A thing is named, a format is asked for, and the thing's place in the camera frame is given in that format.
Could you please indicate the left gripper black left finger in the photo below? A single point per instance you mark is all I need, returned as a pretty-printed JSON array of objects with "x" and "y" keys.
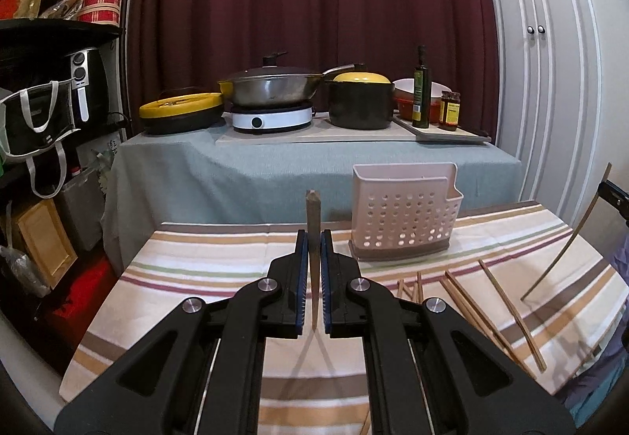
[{"x": 199, "y": 370}]

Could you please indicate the black shelving unit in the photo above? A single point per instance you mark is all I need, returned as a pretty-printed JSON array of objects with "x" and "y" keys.
[{"x": 35, "y": 52}]

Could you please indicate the black air fryer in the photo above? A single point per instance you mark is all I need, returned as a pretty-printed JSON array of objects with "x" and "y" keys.
[{"x": 90, "y": 90}]

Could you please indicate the red striped round tins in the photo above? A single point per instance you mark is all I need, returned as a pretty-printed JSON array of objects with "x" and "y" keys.
[{"x": 100, "y": 12}]

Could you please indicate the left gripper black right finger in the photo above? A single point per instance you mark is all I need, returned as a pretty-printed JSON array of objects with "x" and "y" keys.
[{"x": 429, "y": 371}]

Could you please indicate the yellow lidded flat pan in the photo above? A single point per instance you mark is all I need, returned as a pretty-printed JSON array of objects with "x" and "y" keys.
[{"x": 182, "y": 113}]

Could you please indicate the sauce jar yellow label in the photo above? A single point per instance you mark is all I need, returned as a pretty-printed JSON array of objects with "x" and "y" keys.
[{"x": 450, "y": 106}]

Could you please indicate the black pot yellow lid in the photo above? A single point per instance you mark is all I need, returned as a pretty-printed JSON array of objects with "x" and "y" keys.
[{"x": 360, "y": 101}]

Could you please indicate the wooden board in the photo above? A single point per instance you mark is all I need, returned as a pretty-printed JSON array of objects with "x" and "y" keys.
[{"x": 42, "y": 234}]

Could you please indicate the dark olive oil bottle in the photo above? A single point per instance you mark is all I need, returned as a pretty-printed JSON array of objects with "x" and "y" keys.
[{"x": 422, "y": 91}]

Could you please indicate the maroon curtain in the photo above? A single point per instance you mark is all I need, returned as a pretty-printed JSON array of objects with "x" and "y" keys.
[{"x": 178, "y": 44}]

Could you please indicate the white cabinet doors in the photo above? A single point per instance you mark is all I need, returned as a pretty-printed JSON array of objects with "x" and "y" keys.
[{"x": 549, "y": 98}]

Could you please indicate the steel wok with lid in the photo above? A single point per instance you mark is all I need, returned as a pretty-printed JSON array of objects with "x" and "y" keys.
[{"x": 271, "y": 84}]

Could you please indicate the beige placemat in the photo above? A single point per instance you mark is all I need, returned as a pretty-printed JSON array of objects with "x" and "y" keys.
[{"x": 319, "y": 130}]

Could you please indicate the white induction cooker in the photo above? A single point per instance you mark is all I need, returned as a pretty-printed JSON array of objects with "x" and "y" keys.
[{"x": 271, "y": 119}]

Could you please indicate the grey cutting board tray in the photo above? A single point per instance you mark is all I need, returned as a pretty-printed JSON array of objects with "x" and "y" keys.
[{"x": 434, "y": 134}]

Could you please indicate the grey-blue tablecloth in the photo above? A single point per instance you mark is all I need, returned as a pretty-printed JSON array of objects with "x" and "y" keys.
[{"x": 195, "y": 178}]

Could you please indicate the white perforated utensil holder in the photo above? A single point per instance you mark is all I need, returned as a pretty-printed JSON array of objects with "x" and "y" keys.
[{"x": 403, "y": 210}]

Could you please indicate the black white tote bag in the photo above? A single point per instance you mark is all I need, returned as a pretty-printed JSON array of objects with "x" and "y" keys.
[{"x": 34, "y": 121}]

